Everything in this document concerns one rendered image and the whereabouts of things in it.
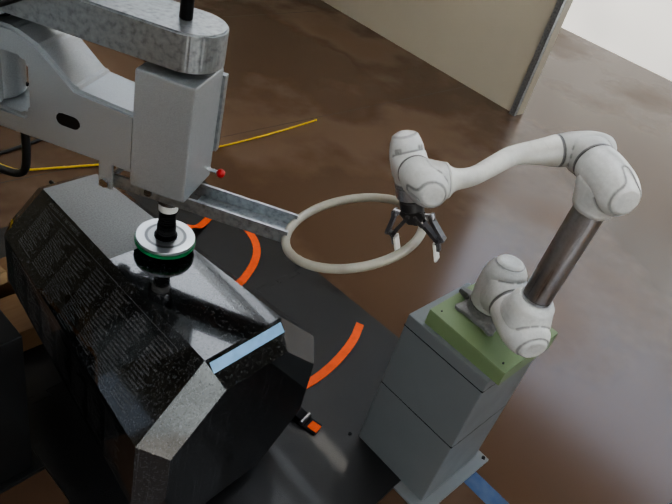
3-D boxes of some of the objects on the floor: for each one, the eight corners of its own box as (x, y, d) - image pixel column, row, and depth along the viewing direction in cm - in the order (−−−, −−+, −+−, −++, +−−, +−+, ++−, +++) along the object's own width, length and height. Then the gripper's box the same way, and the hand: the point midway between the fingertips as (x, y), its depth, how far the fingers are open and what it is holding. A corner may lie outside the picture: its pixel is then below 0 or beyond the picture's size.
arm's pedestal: (412, 389, 333) (466, 270, 285) (488, 460, 308) (561, 344, 261) (342, 434, 301) (390, 309, 253) (421, 518, 276) (491, 397, 229)
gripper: (454, 196, 195) (458, 256, 206) (380, 187, 208) (387, 244, 219) (445, 208, 190) (449, 269, 201) (369, 198, 202) (377, 256, 214)
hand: (416, 253), depth 209 cm, fingers open, 13 cm apart
